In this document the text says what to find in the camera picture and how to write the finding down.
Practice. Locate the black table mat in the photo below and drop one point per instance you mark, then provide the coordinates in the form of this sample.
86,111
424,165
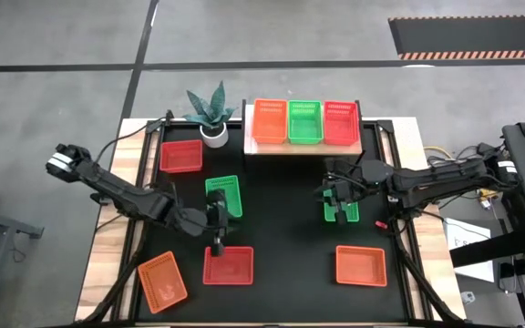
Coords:
290,273

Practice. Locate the small white adapter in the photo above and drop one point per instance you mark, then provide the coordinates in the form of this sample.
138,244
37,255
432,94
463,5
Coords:
467,297

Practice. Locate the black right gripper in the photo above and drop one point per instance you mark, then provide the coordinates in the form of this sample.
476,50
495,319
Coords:
346,189

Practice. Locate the wooden shelf with black legs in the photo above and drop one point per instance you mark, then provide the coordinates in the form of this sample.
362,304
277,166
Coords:
299,149

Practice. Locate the black metal table frame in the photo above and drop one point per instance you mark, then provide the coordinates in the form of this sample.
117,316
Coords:
388,136

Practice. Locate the orange plastic slotted basket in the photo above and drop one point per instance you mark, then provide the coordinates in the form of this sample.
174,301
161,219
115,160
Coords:
162,282
269,123
360,266

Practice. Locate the black hazard-striped floor mat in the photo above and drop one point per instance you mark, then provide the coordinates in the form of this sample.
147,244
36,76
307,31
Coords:
472,36

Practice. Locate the small red plastic piece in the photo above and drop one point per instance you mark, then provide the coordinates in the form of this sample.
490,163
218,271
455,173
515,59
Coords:
381,224

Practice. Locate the red plastic slotted basket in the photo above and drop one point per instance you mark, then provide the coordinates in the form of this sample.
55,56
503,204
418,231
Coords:
180,157
341,127
235,269

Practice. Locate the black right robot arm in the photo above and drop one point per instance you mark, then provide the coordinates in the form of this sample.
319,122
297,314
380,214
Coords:
445,180

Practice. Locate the white cardboard box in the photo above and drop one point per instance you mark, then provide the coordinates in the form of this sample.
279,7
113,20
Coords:
463,232

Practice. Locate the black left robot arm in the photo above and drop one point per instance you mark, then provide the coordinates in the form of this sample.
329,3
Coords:
126,196

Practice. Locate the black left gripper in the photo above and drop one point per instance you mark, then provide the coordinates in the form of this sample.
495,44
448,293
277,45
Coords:
217,209

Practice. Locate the green plastic slotted basket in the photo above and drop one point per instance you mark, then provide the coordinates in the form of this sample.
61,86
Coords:
353,213
305,125
230,189

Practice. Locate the artificial plant in white pot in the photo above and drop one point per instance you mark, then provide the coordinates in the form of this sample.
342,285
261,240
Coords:
213,136

